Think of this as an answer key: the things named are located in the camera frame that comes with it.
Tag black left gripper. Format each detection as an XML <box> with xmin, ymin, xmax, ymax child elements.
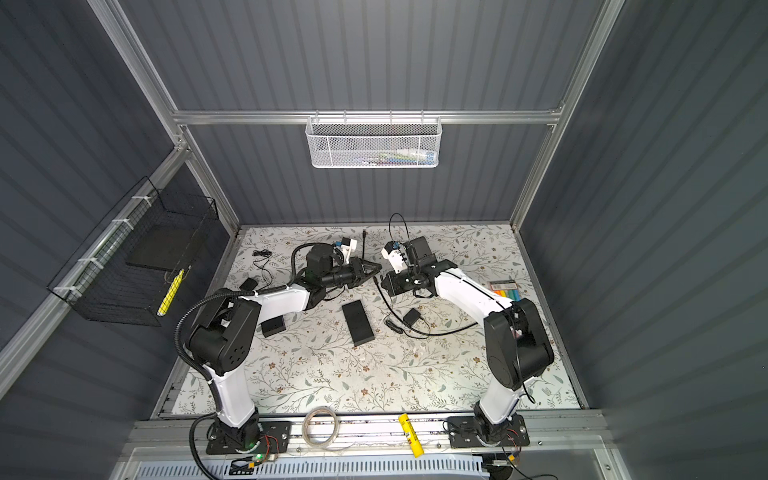
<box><xmin>321</xmin><ymin>258</ymin><xmax>382</xmax><ymax>291</ymax></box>

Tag black ethernet cable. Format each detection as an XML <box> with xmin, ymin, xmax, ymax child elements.
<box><xmin>361</xmin><ymin>227</ymin><xmax>481</xmax><ymax>338</ymax></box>

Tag black network switch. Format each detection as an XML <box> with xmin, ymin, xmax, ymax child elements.
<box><xmin>260</xmin><ymin>316</ymin><xmax>286</xmax><ymax>338</ymax></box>
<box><xmin>342</xmin><ymin>300</ymin><xmax>375</xmax><ymax>347</ymax></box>

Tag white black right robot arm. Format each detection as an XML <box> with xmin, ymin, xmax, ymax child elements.
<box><xmin>374</xmin><ymin>260</ymin><xmax>555</xmax><ymax>429</ymax></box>

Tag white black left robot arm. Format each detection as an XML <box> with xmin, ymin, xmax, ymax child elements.
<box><xmin>174</xmin><ymin>257</ymin><xmax>382</xmax><ymax>430</ymax></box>

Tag small black power adapter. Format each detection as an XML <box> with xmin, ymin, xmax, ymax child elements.
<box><xmin>402</xmin><ymin>308</ymin><xmax>422</xmax><ymax>328</ymax></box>

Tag coloured marker pack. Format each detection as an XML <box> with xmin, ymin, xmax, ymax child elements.
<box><xmin>488</xmin><ymin>279</ymin><xmax>522</xmax><ymax>301</ymax></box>

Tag black power adapter with prongs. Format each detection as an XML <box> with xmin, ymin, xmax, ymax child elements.
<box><xmin>240</xmin><ymin>277</ymin><xmax>259</xmax><ymax>292</ymax></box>

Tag yellow glue stick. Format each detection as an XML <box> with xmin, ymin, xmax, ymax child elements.
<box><xmin>398</xmin><ymin>413</ymin><xmax>424</xmax><ymax>458</ymax></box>

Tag yellow marker in black basket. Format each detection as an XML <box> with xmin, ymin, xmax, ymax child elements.
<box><xmin>156</xmin><ymin>269</ymin><xmax>185</xmax><ymax>317</ymax></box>

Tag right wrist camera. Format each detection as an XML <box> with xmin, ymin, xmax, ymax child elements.
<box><xmin>381</xmin><ymin>236</ymin><xmax>437</xmax><ymax>273</ymax></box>

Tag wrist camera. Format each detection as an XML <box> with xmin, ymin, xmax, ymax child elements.
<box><xmin>305</xmin><ymin>237</ymin><xmax>358</xmax><ymax>277</ymax></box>
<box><xmin>381</xmin><ymin>236</ymin><xmax>437</xmax><ymax>273</ymax></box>

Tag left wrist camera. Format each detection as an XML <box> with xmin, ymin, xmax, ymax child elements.
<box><xmin>305</xmin><ymin>237</ymin><xmax>358</xmax><ymax>277</ymax></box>

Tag thin black adapter cable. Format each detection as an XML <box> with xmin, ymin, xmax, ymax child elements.
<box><xmin>250</xmin><ymin>248</ymin><xmax>276</xmax><ymax>286</ymax></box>

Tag white wire mesh basket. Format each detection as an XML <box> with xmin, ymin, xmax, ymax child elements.
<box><xmin>305</xmin><ymin>118</ymin><xmax>443</xmax><ymax>169</ymax></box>

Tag clear tape ring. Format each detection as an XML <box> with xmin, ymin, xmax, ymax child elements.
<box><xmin>301</xmin><ymin>406</ymin><xmax>342</xmax><ymax>451</ymax></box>

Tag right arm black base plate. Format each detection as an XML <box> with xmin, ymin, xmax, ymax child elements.
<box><xmin>443</xmin><ymin>413</ymin><xmax>530</xmax><ymax>449</ymax></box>

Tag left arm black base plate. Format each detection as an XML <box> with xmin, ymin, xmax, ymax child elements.
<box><xmin>205</xmin><ymin>420</ymin><xmax>292</xmax><ymax>455</ymax></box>

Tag black corrugated cable conduit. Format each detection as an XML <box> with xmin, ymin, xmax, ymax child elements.
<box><xmin>173</xmin><ymin>241</ymin><xmax>319</xmax><ymax>480</ymax></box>

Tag black wire mesh basket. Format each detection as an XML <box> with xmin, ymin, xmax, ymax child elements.
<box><xmin>48</xmin><ymin>181</ymin><xmax>218</xmax><ymax>327</ymax></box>

